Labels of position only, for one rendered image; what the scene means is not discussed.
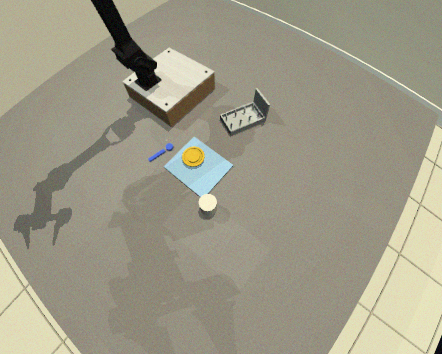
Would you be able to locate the light blue rectangular mat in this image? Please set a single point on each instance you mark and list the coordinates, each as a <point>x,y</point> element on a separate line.
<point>203,178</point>

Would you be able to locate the white dish rack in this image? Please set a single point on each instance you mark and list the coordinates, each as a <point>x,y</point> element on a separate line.
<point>248,116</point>

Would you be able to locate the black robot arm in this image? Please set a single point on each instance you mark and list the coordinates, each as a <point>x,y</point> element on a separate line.
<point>126,50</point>

